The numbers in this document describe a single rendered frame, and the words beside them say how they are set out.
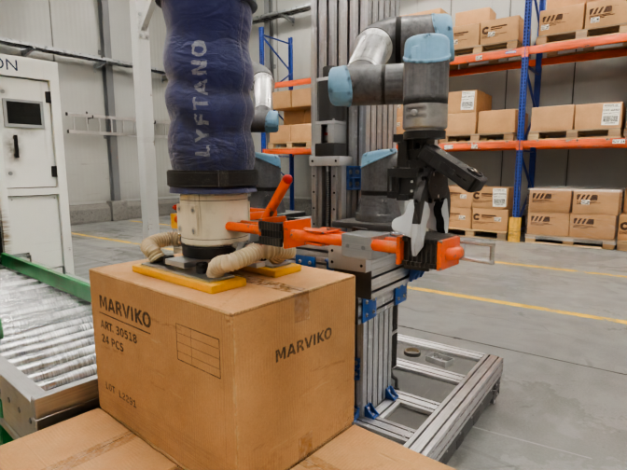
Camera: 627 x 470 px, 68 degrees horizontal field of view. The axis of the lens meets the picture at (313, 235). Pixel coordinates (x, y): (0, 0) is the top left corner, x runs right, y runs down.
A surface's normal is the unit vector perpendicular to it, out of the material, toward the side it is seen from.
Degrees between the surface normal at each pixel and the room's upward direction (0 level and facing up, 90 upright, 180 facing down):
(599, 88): 90
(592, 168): 90
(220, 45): 78
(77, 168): 90
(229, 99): 71
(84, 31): 90
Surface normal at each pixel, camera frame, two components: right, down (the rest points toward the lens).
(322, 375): 0.76, 0.10
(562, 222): -0.59, 0.13
